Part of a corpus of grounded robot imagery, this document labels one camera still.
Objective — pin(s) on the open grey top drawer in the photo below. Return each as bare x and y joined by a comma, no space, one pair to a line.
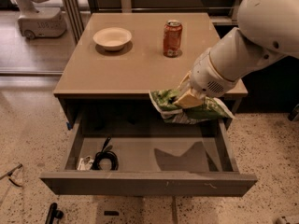
148,157

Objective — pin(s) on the green jalapeno chip bag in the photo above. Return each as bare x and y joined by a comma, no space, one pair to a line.
211,108

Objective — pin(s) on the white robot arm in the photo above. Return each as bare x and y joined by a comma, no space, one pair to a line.
267,31

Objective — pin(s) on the white paper bowl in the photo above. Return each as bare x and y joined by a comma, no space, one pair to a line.
113,38

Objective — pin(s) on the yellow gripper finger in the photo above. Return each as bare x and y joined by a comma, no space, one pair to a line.
190,98
184,83

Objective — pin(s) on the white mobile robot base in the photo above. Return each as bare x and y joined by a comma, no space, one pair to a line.
38,23

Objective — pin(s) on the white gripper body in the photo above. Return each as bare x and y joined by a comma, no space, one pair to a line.
206,76

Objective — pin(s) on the small white packet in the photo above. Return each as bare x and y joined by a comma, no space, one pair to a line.
85,164

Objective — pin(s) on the grey cabinet with counter top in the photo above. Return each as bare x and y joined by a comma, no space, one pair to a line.
141,67

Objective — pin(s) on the orange soda can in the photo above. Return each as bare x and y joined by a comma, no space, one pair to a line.
172,38

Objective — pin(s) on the black tool on floor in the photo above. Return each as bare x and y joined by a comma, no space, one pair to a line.
53,213

